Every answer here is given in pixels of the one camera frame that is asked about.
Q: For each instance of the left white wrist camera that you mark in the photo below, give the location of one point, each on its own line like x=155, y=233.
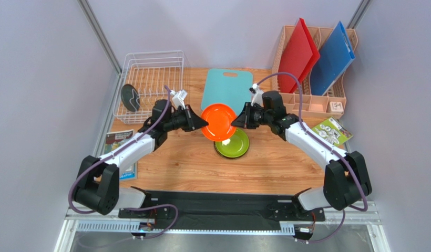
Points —
x=178, y=98

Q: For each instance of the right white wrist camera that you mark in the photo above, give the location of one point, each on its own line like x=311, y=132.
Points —
x=256, y=95

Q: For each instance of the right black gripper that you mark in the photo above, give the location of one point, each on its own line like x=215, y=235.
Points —
x=249, y=116

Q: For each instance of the white wire dish rack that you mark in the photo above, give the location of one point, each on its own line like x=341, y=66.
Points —
x=149, y=72

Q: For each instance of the red folder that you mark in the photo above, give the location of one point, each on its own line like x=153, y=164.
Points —
x=300, y=54

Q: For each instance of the green leaflet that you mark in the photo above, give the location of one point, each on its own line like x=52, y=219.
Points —
x=332, y=131

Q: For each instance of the aluminium frame rail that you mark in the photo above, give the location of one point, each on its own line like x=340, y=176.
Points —
x=348, y=230

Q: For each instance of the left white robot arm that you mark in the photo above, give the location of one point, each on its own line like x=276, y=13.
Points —
x=97, y=186

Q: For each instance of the blue folder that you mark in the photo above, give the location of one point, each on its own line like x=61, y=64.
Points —
x=336, y=55

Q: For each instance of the small white cube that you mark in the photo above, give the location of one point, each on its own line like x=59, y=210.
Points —
x=336, y=107

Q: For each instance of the orange plate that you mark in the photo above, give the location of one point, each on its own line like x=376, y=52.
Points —
x=219, y=117

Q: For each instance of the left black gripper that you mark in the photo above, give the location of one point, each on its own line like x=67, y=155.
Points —
x=194, y=122

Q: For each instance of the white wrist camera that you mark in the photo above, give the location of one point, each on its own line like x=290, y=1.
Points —
x=256, y=95
x=178, y=98

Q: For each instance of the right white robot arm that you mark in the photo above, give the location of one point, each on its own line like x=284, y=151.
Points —
x=346, y=178

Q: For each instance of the teal cutting board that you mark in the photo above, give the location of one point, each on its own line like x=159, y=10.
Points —
x=229, y=87

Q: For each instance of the dark grey plate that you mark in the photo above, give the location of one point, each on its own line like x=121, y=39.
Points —
x=130, y=98

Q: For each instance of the black base mat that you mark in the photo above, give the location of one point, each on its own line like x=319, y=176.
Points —
x=220, y=211

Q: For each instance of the lime green plate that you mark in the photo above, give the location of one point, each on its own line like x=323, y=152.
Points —
x=234, y=147

